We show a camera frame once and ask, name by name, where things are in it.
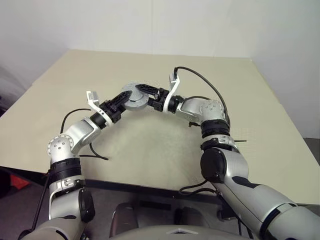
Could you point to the black table frame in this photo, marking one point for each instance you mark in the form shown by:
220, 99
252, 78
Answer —
150, 191

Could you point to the silver motor housing copper windings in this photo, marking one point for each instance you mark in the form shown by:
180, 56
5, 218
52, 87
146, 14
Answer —
137, 105

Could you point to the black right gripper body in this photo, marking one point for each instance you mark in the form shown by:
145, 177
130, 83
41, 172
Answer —
161, 100

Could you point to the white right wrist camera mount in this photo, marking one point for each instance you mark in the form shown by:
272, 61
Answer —
174, 86

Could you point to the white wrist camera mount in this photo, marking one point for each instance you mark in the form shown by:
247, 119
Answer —
91, 97
174, 86

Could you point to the dark grey bulky object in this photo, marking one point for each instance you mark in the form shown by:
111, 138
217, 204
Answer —
8, 90

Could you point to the silver round motor lid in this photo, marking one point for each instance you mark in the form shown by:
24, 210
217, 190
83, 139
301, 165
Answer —
127, 88

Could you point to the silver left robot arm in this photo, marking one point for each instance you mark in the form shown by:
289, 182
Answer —
80, 132

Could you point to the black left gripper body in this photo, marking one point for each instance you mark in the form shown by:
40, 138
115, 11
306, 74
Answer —
111, 110

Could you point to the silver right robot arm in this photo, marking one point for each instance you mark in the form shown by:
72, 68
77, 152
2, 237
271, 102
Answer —
235, 165

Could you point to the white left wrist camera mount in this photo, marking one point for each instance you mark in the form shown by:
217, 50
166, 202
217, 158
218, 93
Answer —
91, 97

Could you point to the red object under table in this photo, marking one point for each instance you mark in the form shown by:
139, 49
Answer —
20, 182

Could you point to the dark rounded shape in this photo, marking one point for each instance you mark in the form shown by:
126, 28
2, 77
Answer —
123, 217

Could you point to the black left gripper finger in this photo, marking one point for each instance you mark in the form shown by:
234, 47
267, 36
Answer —
123, 98

